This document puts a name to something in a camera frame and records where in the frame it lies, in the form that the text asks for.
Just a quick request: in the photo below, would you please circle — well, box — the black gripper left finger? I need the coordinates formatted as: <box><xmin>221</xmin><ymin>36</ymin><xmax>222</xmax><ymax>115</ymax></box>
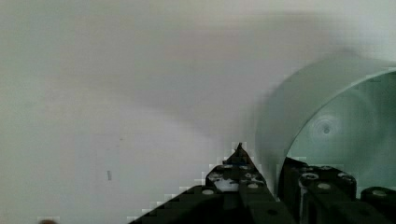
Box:
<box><xmin>129</xmin><ymin>144</ymin><xmax>296</xmax><ymax>224</ymax></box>

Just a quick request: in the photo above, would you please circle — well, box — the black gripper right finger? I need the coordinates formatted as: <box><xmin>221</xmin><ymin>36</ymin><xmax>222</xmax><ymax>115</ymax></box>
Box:
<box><xmin>278</xmin><ymin>158</ymin><xmax>395</xmax><ymax>224</ymax></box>

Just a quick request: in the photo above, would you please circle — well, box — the teal green mug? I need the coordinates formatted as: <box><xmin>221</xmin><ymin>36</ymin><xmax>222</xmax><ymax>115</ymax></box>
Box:
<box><xmin>255</xmin><ymin>56</ymin><xmax>395</xmax><ymax>193</ymax></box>

